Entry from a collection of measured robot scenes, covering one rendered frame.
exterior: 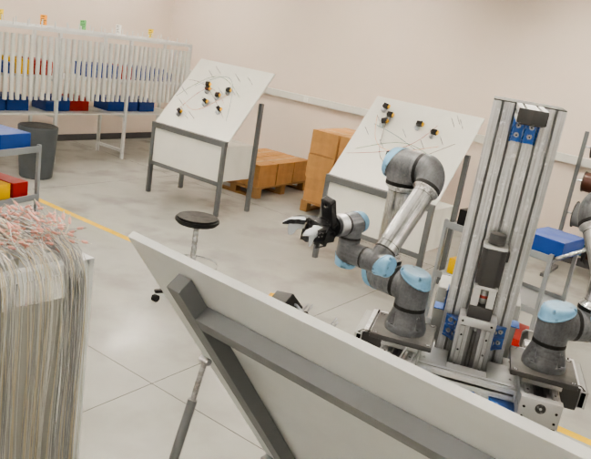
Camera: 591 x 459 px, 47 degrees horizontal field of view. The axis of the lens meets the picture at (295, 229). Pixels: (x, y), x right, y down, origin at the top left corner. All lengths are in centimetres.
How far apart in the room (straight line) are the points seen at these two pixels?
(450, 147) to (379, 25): 366
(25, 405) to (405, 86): 812
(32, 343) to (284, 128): 894
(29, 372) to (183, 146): 629
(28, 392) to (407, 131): 532
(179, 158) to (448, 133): 320
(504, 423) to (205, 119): 725
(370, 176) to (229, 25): 547
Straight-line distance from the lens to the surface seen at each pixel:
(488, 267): 253
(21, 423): 213
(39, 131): 854
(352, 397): 125
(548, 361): 253
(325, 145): 847
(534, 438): 104
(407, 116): 695
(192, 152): 803
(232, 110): 798
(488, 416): 105
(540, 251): 499
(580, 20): 888
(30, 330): 196
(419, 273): 250
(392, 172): 246
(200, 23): 1190
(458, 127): 672
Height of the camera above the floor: 214
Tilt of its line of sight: 16 degrees down
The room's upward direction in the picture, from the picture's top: 9 degrees clockwise
